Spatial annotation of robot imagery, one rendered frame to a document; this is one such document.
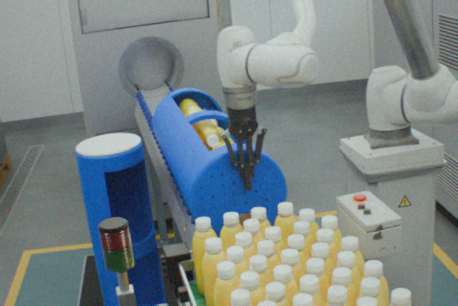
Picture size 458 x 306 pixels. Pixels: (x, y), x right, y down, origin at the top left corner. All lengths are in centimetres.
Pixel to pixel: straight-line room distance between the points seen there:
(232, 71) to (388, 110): 78
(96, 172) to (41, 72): 458
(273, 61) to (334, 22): 571
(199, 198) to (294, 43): 52
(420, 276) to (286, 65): 123
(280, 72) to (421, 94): 72
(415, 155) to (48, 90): 539
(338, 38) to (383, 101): 504
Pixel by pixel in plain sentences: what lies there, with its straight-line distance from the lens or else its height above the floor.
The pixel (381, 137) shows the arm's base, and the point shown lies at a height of 109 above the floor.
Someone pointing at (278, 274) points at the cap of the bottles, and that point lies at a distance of 134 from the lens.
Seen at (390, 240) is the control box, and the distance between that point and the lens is 160.
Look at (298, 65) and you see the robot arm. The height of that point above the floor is 150.
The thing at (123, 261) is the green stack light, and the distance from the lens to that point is 130.
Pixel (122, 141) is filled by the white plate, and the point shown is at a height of 104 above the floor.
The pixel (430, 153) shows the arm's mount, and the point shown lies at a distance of 222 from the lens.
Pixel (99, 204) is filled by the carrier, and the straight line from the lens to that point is 257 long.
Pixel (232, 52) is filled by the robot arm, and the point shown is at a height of 152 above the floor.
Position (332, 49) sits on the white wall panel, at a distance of 722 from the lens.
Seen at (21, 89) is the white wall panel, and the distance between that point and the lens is 711.
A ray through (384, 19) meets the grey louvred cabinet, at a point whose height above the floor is 118.
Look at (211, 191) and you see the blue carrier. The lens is 174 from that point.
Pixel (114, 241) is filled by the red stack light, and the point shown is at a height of 123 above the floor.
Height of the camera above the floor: 178
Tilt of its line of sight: 18 degrees down
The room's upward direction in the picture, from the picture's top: 5 degrees counter-clockwise
